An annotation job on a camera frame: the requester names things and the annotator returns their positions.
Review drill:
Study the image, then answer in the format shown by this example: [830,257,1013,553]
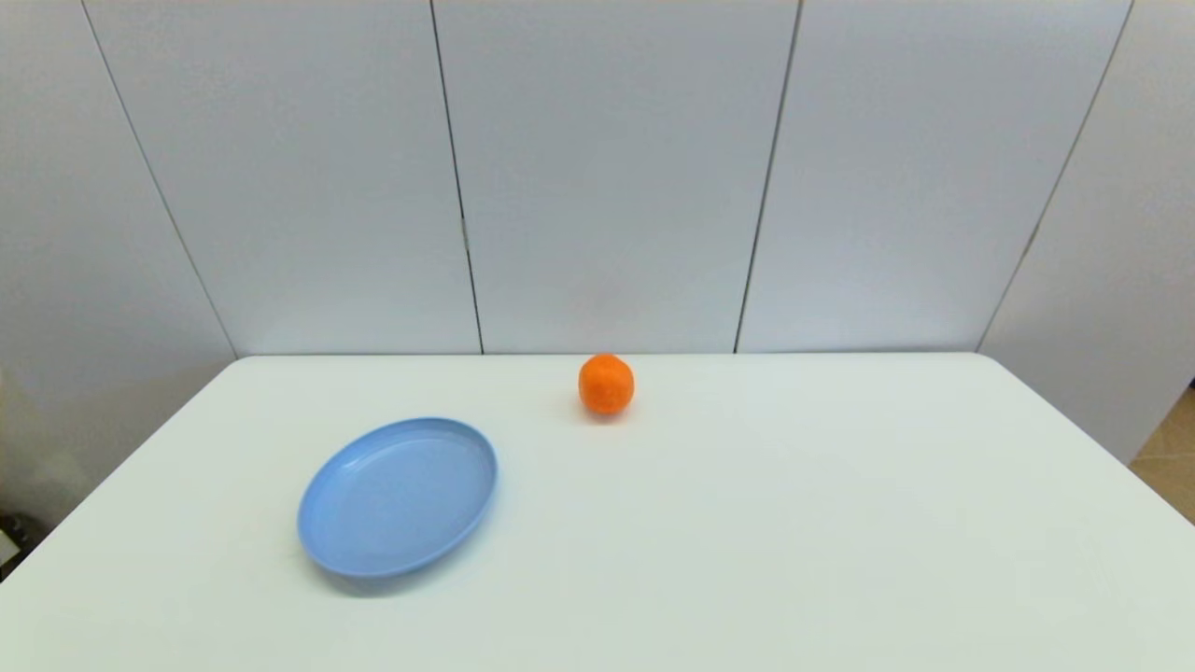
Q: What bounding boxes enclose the orange mandarin fruit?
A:
[578,353,636,416]

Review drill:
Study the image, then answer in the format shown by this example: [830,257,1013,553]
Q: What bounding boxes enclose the blue round plastic plate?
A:
[297,416,499,579]

